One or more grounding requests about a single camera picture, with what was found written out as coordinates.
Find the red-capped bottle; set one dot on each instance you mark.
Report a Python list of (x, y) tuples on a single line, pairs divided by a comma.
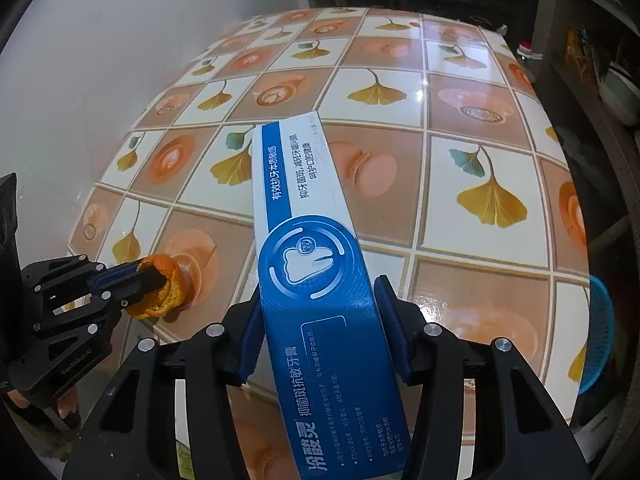
[(527, 50)]

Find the stack of green-white bowls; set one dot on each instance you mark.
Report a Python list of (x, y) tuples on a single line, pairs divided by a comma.
[(620, 100)]

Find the yellow snack packets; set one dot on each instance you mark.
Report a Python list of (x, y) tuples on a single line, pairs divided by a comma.
[(577, 45)]

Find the grey metal shelf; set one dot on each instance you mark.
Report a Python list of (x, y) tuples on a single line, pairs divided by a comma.
[(600, 150)]

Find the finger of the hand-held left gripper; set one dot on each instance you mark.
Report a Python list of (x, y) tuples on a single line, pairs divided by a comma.
[(120, 271), (135, 295)]

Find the stainless steel kitchen counter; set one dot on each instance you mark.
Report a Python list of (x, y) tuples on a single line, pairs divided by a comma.
[(547, 20)]

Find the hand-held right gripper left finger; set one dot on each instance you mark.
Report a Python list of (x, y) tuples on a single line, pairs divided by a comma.
[(250, 345)]

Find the blue white toothpaste box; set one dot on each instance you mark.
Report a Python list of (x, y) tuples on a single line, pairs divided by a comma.
[(310, 270)]

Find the blue plastic basket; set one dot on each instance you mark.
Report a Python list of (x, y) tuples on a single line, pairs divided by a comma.
[(600, 330)]

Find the orange peel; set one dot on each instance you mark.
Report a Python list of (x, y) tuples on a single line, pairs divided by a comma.
[(175, 295)]

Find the tile-pattern printed tablecloth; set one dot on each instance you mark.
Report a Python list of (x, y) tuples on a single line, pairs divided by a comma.
[(450, 125)]

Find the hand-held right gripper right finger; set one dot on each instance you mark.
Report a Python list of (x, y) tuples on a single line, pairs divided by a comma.
[(395, 340)]

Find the person's left hand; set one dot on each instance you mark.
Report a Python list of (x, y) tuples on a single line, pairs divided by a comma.
[(20, 402)]

